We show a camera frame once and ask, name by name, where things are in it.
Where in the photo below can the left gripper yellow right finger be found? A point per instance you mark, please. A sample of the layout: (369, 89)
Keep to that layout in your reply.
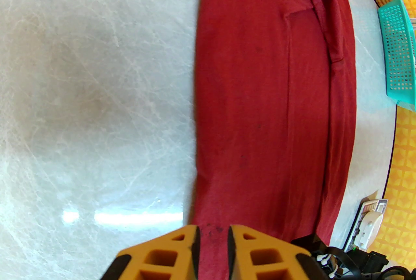
(260, 256)

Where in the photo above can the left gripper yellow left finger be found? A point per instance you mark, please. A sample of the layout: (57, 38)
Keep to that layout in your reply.
(162, 259)

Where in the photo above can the dark red t-shirt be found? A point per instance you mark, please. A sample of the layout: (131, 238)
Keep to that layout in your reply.
(260, 93)

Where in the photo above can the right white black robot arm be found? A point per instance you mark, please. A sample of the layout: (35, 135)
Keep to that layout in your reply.
(373, 264)

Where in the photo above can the teal plastic laundry basket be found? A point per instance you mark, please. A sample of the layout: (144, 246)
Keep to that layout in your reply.
(398, 51)

